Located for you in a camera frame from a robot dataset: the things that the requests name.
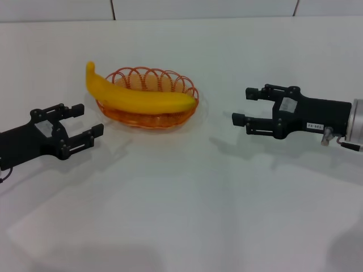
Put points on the yellow banana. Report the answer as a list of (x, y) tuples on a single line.
[(136, 99)]

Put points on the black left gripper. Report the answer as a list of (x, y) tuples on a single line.
[(25, 141)]

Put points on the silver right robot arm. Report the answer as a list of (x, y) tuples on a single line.
[(356, 119)]

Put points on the orange woven plastic basket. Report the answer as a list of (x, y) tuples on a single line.
[(147, 120)]

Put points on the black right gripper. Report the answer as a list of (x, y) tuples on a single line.
[(320, 114)]

